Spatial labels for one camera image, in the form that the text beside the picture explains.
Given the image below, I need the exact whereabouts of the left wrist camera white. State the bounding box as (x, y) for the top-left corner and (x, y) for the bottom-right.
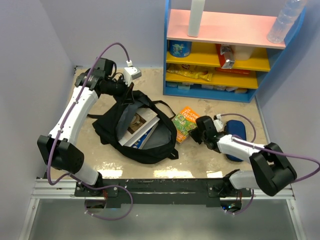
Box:
(123, 60), (142, 87)

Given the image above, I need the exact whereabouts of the aluminium rail frame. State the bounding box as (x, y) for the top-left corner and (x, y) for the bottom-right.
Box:
(20, 179), (307, 240)

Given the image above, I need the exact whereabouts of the colourful wooden shelf unit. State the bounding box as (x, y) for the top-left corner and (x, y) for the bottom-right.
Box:
(163, 0), (306, 103)

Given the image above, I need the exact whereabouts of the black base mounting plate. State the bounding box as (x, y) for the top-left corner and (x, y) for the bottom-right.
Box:
(74, 178), (251, 208)

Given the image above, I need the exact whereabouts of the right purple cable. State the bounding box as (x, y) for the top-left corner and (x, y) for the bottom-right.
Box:
(219, 112), (320, 216)

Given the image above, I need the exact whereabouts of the purple cable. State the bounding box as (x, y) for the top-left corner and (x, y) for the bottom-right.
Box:
(46, 42), (134, 221)
(219, 112), (320, 216)

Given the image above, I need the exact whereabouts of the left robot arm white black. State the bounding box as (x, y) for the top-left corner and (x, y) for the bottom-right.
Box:
(37, 58), (142, 196)

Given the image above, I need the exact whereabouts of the blue pencil case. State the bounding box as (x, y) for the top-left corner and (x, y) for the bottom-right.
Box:
(223, 119), (248, 163)

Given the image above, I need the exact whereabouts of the orange treehouse book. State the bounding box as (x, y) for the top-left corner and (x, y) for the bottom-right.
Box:
(172, 106), (200, 144)

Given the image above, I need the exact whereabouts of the yellow chips bag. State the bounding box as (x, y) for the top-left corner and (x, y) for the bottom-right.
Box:
(166, 63), (214, 82)

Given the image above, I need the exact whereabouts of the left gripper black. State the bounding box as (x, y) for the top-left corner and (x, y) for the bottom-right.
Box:
(102, 75), (135, 105)

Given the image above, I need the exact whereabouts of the white coffee cover book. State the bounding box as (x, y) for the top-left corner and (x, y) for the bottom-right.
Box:
(118, 108), (160, 147)

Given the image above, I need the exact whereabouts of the clear plastic water bottle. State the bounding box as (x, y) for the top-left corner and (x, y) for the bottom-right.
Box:
(266, 0), (307, 44)

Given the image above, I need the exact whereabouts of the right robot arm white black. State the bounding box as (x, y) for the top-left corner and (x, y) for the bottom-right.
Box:
(189, 116), (297, 197)

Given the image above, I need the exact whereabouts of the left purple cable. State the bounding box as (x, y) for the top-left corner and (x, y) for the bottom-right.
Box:
(46, 42), (134, 221)

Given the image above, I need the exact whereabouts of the black student backpack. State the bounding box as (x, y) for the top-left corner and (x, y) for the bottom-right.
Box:
(87, 90), (179, 165)

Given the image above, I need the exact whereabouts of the blue round tin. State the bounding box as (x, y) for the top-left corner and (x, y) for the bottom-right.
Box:
(168, 40), (192, 58)

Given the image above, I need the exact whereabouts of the white tall bottle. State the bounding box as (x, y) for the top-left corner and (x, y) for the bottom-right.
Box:
(187, 0), (206, 38)

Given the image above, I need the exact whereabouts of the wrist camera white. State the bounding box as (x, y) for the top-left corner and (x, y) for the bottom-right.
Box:
(213, 114), (224, 132)
(123, 60), (142, 87)

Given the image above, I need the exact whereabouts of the red flat packet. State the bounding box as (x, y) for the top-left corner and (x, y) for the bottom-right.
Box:
(215, 67), (251, 76)

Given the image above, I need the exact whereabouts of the white plastic tub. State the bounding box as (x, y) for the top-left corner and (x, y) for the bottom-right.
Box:
(231, 45), (255, 61)

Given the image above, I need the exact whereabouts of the blue cartoon book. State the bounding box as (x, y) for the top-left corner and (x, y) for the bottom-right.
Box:
(131, 123), (158, 149)

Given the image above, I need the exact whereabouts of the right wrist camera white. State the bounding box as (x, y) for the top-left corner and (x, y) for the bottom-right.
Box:
(213, 114), (224, 132)

